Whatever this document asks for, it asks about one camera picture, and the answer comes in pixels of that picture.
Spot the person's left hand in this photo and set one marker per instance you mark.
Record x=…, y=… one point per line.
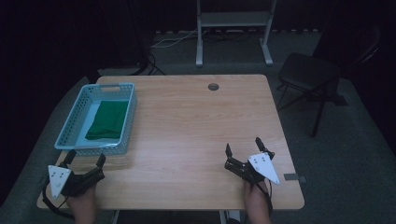
x=82, y=202

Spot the grey tape patch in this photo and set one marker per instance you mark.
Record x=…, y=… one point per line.
x=294, y=177

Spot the black folding chair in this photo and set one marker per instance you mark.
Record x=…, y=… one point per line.
x=314, y=81

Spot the grey metal stand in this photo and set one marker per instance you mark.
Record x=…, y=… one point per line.
x=233, y=31

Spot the person's right hand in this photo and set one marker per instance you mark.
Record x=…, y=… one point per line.
x=256, y=200

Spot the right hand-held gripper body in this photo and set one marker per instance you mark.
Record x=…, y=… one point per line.
x=253, y=168

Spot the green cloth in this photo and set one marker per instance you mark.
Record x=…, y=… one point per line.
x=108, y=119

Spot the light blue plastic basket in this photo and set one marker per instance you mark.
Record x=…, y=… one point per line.
x=96, y=119

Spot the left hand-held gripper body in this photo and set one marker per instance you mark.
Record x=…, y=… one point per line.
x=73, y=182

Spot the grey table grommet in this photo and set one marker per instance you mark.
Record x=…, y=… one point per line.
x=213, y=86

